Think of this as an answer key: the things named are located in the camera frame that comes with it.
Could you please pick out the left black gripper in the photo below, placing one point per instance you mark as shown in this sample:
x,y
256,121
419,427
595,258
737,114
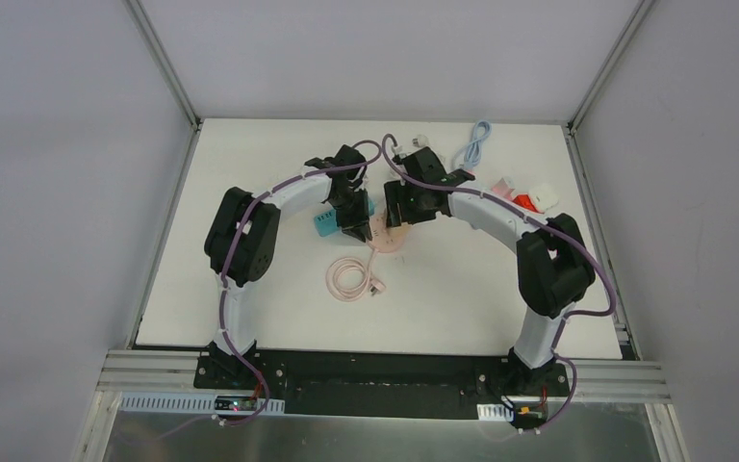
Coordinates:
x,y
352,212

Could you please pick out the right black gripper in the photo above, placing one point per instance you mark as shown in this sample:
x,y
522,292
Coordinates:
x,y
398,205

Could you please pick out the teal power strip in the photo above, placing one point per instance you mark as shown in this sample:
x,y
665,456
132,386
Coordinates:
x,y
328,223

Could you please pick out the pink power strip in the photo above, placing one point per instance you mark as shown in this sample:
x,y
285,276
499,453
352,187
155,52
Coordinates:
x,y
499,190

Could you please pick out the red cube adapter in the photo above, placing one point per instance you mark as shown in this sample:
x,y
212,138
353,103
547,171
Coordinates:
x,y
523,200

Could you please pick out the white cube adapter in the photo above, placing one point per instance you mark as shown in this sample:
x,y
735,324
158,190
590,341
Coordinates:
x,y
543,197

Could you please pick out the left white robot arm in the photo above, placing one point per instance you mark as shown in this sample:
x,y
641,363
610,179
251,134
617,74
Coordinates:
x,y
242,239

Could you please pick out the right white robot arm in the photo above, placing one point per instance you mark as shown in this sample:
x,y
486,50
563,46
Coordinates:
x,y
558,278

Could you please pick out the white pink small adapter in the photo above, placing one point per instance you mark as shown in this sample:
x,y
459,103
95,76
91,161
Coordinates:
x,y
508,183

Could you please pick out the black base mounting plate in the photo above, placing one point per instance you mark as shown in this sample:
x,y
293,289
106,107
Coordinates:
x,y
384,385

